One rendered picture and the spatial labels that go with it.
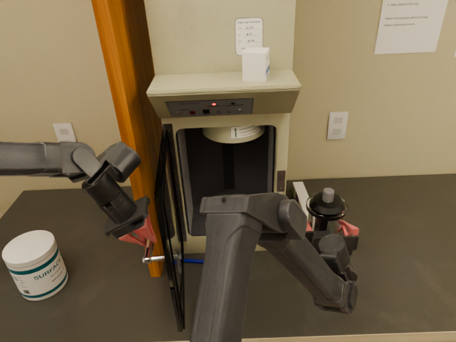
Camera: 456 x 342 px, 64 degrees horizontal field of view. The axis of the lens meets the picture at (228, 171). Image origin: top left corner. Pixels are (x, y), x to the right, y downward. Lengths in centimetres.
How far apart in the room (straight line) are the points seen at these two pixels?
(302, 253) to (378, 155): 100
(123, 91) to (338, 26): 79
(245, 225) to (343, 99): 103
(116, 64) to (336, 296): 64
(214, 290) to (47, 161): 39
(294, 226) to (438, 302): 68
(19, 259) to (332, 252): 78
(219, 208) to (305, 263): 23
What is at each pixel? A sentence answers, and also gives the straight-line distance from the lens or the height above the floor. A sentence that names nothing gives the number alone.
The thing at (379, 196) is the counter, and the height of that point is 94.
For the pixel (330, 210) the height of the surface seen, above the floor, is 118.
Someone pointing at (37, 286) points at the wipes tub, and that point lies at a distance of 115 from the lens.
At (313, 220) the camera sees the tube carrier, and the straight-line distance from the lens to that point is 99.
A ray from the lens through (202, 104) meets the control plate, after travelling 81.
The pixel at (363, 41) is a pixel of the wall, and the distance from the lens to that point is 138.
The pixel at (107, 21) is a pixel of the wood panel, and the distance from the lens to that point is 79.
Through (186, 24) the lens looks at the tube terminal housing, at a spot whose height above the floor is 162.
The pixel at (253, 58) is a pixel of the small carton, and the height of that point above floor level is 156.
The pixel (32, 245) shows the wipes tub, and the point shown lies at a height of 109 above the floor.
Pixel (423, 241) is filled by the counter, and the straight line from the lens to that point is 132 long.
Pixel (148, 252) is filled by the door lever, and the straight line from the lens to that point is 81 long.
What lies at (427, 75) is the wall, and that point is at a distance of 151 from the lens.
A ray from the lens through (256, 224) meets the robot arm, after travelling 47.
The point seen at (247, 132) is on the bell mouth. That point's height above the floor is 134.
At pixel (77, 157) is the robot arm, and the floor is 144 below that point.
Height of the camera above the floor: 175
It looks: 32 degrees down
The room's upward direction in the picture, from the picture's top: 3 degrees counter-clockwise
